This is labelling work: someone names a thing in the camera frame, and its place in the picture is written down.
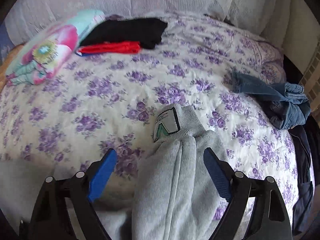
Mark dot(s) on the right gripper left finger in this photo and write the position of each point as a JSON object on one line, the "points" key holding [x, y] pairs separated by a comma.
{"points": [[50, 218]]}

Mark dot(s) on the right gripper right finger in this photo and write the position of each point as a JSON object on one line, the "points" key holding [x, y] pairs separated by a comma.
{"points": [[269, 218]]}

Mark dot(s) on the grey sweatpants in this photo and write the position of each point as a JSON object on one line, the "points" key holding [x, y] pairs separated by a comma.
{"points": [[174, 198]]}

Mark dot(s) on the dark navy garment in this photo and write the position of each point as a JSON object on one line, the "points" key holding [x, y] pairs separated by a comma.
{"points": [[302, 207]]}

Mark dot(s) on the blue denim jeans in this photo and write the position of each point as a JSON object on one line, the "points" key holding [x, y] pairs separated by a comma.
{"points": [[285, 104]]}

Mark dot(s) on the purple floral bedspread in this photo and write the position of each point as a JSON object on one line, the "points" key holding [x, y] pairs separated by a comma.
{"points": [[111, 101]]}

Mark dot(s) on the checked beige curtain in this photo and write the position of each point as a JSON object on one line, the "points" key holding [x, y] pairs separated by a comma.
{"points": [[311, 83]]}

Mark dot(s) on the colourful folded quilt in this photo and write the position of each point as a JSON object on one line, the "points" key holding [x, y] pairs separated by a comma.
{"points": [[43, 56]]}

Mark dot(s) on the blue folded garment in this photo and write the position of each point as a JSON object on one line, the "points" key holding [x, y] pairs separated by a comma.
{"points": [[81, 54]]}

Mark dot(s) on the red folded garment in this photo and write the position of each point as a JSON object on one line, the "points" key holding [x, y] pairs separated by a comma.
{"points": [[126, 47]]}

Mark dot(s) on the black folded garment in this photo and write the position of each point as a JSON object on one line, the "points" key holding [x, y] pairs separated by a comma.
{"points": [[147, 31]]}

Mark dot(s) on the white pillow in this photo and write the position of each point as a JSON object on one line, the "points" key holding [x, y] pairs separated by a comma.
{"points": [[266, 18]]}

